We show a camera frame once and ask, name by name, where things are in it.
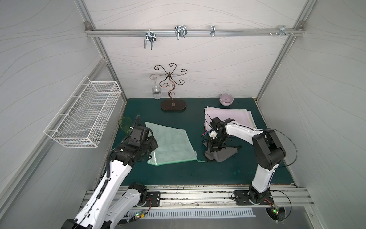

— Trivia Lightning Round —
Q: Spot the grey microfibre cloth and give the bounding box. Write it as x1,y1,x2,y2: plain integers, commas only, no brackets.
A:
204,142,242,162

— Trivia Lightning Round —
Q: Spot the pink mesh document bag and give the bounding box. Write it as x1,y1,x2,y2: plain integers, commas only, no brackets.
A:
204,108,257,131

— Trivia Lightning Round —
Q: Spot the green mesh document bag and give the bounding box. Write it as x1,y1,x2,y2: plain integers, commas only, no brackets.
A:
145,122,197,166

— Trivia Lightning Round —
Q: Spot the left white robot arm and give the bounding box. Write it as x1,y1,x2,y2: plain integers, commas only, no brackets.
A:
62,136,159,229

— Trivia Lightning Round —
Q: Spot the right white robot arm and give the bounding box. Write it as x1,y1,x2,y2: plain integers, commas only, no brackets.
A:
205,117,286,194

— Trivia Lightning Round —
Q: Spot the green drinking glass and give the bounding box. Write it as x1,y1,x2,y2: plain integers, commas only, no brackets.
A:
118,116,133,134

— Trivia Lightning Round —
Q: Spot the purple bowl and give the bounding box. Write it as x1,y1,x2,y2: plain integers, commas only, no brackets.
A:
219,94,234,106

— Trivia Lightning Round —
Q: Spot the bronze scroll stand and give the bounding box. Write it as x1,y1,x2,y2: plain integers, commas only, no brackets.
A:
150,63,188,111

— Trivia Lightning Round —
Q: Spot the hanging wine glass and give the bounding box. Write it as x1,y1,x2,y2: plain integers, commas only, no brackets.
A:
149,74,161,100

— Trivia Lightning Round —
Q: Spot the metal hook clamp middle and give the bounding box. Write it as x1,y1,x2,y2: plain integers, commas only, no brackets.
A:
174,25,187,40

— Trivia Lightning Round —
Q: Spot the metal hook clamp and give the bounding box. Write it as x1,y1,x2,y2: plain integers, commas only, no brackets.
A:
144,31,156,50
174,25,187,40

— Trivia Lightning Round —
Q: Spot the metal hook clamp left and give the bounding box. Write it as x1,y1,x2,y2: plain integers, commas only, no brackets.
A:
144,31,156,50

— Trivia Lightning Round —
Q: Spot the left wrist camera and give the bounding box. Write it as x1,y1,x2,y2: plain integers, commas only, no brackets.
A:
131,126,153,142

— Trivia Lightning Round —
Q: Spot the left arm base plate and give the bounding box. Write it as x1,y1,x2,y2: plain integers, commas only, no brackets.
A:
143,191,161,208

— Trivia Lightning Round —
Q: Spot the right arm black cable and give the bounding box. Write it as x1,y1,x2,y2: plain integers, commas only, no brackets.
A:
271,128,298,169

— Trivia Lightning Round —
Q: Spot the white wire basket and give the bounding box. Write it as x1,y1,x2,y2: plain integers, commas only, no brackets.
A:
43,76,122,148

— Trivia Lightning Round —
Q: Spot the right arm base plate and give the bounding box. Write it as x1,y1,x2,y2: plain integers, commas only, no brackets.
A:
232,189,274,206

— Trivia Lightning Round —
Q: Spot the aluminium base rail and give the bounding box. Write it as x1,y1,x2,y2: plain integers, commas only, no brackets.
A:
79,185,315,211

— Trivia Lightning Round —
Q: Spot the metal ring clamp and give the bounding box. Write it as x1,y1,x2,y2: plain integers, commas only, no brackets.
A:
210,25,216,37

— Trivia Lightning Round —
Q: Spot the aluminium top rail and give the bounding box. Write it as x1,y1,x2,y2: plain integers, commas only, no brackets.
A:
86,28,306,38

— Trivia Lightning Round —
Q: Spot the metal bracket right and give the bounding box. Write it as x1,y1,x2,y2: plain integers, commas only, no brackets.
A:
269,26,295,37

